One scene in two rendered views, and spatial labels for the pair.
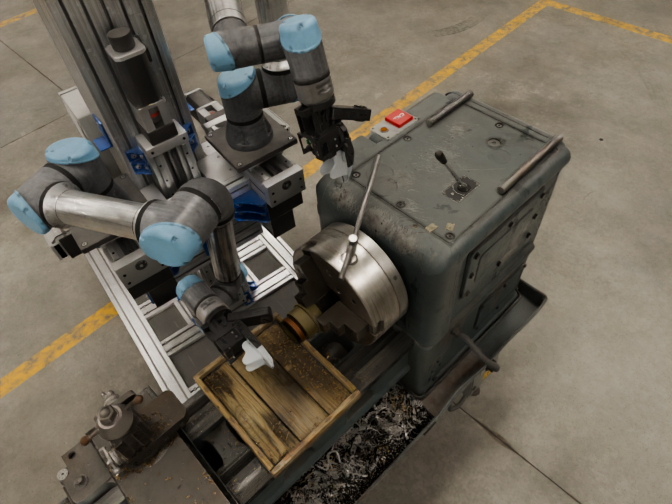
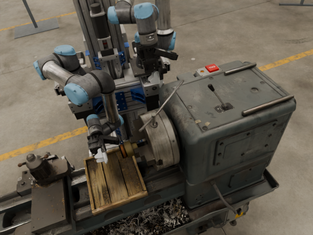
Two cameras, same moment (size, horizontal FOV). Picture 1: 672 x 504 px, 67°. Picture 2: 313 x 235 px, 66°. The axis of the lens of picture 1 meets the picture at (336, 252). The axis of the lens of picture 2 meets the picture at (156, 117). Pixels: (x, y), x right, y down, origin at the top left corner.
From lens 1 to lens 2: 0.38 m
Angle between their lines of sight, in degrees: 17
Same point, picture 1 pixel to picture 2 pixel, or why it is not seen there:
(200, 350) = not seen: hidden behind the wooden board
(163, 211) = (76, 79)
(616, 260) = not seen: outside the picture
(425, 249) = (190, 130)
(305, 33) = (142, 10)
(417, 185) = (202, 100)
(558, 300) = (301, 194)
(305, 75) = (141, 30)
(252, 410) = (99, 182)
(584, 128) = not seen: outside the picture
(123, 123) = (93, 44)
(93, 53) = (85, 12)
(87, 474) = (26, 182)
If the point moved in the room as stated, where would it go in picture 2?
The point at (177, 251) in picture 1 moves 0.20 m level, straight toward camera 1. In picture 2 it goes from (75, 97) to (69, 128)
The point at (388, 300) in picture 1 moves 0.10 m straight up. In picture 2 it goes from (166, 150) to (165, 137)
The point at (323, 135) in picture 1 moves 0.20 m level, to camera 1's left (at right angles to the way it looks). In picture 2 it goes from (147, 60) to (105, 56)
